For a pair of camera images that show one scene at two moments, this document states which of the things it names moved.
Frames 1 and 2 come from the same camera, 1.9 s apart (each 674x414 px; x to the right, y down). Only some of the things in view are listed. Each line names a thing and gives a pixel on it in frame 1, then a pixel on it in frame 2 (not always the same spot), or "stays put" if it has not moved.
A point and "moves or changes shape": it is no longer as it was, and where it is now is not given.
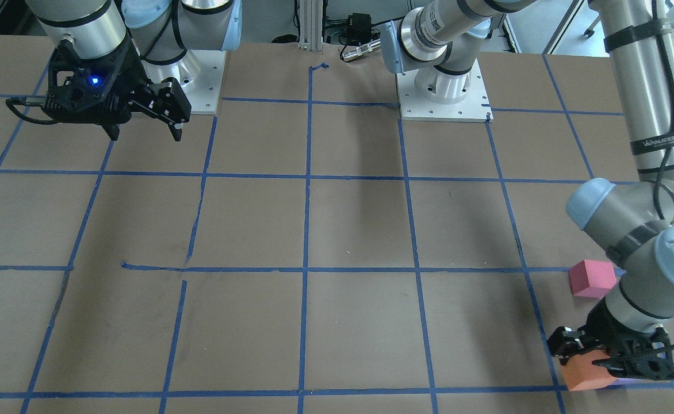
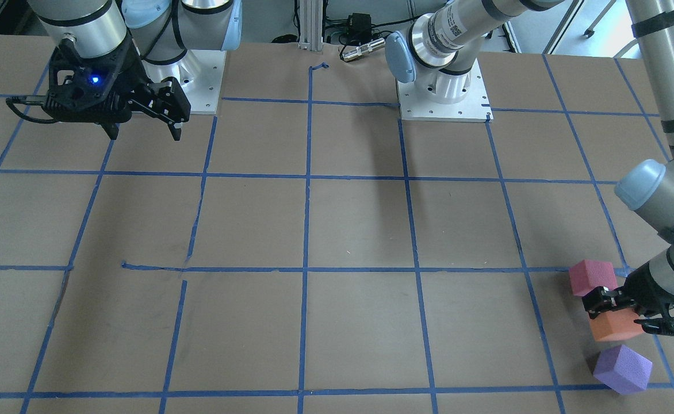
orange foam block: x=581 y=374 moves or changes shape
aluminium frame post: x=310 y=25 stays put
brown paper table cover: x=303 y=250 stays put
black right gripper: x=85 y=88 stays put
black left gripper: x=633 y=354 → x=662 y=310
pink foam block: x=592 y=279 stays put
